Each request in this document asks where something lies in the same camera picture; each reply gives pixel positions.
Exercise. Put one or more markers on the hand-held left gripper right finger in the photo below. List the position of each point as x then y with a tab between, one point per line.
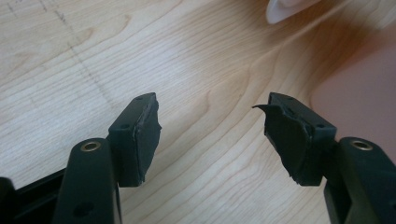
311	146

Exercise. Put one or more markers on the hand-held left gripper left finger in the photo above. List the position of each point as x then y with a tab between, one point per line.
130	146

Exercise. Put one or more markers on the pink object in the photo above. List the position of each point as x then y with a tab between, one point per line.
361	102

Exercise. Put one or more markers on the white plastic object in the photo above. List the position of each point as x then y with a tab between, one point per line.
285	9

